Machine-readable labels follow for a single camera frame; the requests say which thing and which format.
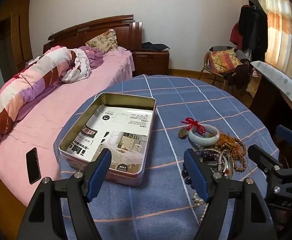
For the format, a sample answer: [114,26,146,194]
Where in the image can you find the wooden bead necklace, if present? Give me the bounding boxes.
[214,133,247,173]

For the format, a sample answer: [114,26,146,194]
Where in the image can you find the red string knot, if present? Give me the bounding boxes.
[181,117,206,134]

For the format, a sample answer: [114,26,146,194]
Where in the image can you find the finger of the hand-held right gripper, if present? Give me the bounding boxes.
[247,144,292,184]
[276,125,292,147]

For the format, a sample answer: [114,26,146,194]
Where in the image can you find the wooden desk with patterned cover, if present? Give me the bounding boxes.
[249,60,292,125]

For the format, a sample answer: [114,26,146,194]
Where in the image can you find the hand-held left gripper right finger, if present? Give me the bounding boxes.
[183,148,278,240]

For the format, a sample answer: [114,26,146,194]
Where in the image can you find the purple cloth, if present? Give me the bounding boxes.
[78,46,104,68]

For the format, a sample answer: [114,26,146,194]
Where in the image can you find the black smartphone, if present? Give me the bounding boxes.
[26,147,42,185]

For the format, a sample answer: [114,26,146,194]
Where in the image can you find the striped orange curtain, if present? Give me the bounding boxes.
[246,0,292,80]

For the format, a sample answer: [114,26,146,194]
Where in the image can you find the wooden bed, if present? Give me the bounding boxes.
[0,15,144,230]

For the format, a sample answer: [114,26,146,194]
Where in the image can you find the purple bead bracelet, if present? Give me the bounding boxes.
[182,149,221,188]

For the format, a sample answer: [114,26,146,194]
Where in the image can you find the floral pillow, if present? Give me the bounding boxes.
[85,29,118,54]

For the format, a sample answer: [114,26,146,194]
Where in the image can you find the pale jade bangle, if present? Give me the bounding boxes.
[188,124,221,145]

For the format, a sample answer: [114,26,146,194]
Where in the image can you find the pearl necklace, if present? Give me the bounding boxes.
[192,192,209,227]

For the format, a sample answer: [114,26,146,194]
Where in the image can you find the patchwork quilt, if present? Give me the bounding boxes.
[0,45,78,150]

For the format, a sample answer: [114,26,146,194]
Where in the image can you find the wooden wardrobe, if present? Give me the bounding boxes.
[0,0,34,100]

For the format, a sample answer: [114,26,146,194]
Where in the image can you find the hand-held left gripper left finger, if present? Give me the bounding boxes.
[16,148,112,240]

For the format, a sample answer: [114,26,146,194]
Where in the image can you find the metal chair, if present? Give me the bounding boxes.
[199,46,250,88]

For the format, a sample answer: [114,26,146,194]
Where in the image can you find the dark garment on chair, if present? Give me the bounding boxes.
[223,64,251,90]

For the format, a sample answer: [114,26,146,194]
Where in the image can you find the silver bangle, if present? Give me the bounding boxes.
[211,150,235,179]

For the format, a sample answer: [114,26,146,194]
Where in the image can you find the blue checked tablecloth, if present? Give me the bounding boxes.
[53,74,280,240]

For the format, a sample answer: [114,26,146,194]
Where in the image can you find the wooden nightstand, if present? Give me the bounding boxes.
[132,50,170,77]

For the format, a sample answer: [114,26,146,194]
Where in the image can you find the metal tin box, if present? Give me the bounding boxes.
[58,92,157,187]

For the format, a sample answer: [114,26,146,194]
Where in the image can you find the black hanging coat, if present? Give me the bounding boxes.
[238,0,268,62]

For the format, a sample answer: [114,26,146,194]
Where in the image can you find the red hanging garment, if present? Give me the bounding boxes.
[230,22,243,48]

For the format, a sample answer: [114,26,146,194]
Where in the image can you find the white embroidered cloth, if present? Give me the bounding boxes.
[61,48,91,83]

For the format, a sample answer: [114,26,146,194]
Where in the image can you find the dark folded clothes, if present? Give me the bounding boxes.
[141,42,170,52]

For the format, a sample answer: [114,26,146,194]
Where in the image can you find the pink bedsheet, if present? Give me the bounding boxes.
[0,46,134,207]

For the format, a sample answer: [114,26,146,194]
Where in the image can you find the printed paper sheet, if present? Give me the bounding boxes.
[66,105,153,174]

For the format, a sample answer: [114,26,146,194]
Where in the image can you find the yellow patterned cushion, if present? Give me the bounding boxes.
[208,49,242,74]

